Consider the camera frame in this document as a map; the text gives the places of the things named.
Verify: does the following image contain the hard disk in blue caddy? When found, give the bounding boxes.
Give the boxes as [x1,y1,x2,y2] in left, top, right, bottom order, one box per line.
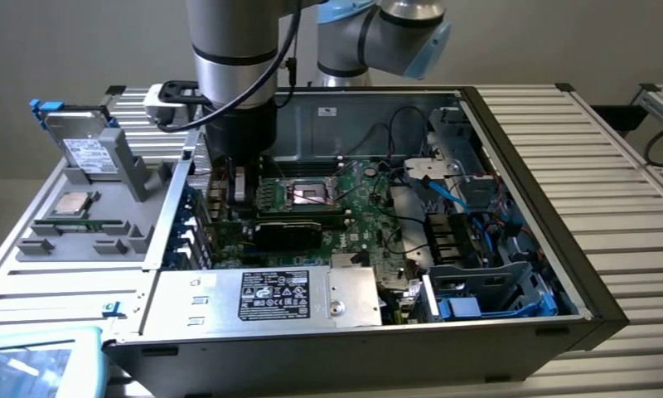
[30,99,121,176]

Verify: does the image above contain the light blue data wire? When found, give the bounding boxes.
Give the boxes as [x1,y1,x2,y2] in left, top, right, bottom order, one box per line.
[417,175,472,216]

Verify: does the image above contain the CPU socket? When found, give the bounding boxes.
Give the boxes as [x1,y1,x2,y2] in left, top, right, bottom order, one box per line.
[283,177,341,210]

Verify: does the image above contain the open black PC case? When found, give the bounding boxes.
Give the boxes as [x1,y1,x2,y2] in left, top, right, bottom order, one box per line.
[101,85,632,398]

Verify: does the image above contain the aluminium rail frame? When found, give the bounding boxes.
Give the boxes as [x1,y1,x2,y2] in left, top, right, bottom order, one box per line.
[629,82,663,138]

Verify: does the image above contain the silver power supply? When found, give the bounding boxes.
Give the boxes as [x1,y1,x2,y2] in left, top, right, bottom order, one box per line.
[139,265,384,333]

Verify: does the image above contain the grey disk bay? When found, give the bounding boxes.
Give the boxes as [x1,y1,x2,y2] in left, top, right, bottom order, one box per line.
[427,247,562,324]

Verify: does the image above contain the blue disk caddy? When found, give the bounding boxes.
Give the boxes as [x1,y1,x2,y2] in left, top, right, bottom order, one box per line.
[436,295,484,323]

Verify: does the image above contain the silver CPU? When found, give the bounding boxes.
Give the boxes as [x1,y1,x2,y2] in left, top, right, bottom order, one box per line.
[51,192,100,220]

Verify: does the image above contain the black looped wire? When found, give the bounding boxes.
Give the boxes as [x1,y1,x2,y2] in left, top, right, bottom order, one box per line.
[361,106,439,167]

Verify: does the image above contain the black graphics card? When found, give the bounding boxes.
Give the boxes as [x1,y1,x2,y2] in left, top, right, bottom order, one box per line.
[208,219,327,255]

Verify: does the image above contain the blue wire bundle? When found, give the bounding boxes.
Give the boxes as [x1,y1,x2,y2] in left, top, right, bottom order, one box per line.
[468,210,527,260]

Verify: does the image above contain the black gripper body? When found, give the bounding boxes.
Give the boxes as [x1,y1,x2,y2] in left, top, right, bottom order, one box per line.
[204,102,281,162]

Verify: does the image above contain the grey parts rack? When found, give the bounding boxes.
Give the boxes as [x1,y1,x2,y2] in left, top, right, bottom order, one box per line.
[15,127,179,263]

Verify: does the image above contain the teal teach pendant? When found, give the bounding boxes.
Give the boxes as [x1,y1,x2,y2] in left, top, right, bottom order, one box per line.
[0,324,111,398]

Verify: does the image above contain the red thin wire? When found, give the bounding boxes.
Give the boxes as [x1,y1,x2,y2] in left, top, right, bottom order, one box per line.
[472,169,513,233]

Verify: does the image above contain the green motherboard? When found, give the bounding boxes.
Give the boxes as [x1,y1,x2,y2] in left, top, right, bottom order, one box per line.
[199,156,425,291]

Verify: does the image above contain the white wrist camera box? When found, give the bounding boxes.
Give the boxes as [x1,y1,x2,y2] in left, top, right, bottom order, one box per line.
[144,80,212,126]

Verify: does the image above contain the silver drive cage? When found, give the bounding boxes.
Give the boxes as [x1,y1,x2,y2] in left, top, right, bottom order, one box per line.
[401,106,513,216]

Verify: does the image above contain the green RAM stick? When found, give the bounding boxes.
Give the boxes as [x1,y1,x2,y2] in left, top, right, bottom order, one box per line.
[35,217,129,232]

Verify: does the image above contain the blue bay lever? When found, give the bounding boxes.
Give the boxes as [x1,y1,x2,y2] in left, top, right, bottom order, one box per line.
[479,289,561,321]

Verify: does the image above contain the black RAM slots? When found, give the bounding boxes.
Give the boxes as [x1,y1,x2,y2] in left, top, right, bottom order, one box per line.
[257,156,348,176]

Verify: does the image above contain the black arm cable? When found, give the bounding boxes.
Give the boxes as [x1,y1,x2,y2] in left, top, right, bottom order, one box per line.
[157,0,305,133]

